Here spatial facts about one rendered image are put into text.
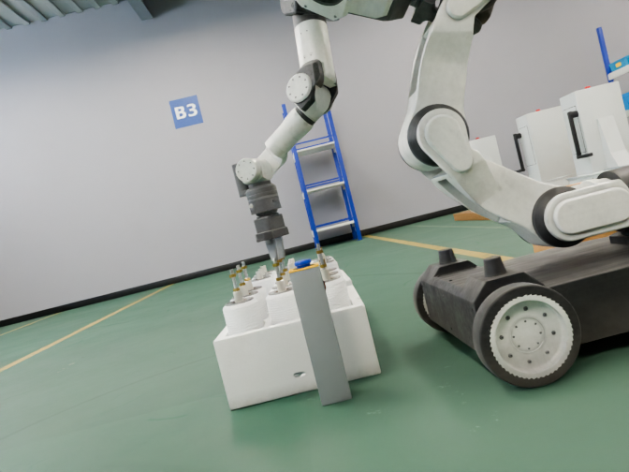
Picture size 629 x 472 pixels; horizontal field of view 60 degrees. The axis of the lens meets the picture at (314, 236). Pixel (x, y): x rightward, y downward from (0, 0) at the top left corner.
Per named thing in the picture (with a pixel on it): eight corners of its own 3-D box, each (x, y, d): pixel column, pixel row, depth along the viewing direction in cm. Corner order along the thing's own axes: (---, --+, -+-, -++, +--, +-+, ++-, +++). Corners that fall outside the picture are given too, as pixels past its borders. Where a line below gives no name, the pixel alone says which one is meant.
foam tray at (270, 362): (366, 338, 175) (353, 285, 174) (381, 373, 136) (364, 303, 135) (248, 368, 175) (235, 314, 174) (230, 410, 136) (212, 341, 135)
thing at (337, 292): (367, 343, 141) (350, 275, 140) (335, 355, 137) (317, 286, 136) (350, 339, 150) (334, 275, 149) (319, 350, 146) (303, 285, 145)
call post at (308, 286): (350, 389, 130) (319, 263, 129) (352, 399, 123) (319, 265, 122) (321, 396, 130) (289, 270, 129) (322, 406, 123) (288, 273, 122)
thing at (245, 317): (246, 376, 137) (228, 307, 136) (233, 372, 145) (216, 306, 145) (280, 364, 141) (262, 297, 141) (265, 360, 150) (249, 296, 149)
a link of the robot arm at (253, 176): (283, 193, 156) (273, 154, 156) (267, 195, 146) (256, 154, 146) (249, 202, 160) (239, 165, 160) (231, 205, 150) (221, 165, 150)
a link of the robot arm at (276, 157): (264, 185, 159) (294, 153, 155) (251, 186, 151) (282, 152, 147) (250, 169, 160) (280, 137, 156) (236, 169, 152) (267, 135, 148)
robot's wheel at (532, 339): (579, 367, 109) (557, 271, 108) (593, 374, 104) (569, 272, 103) (484, 392, 108) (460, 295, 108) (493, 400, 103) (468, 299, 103)
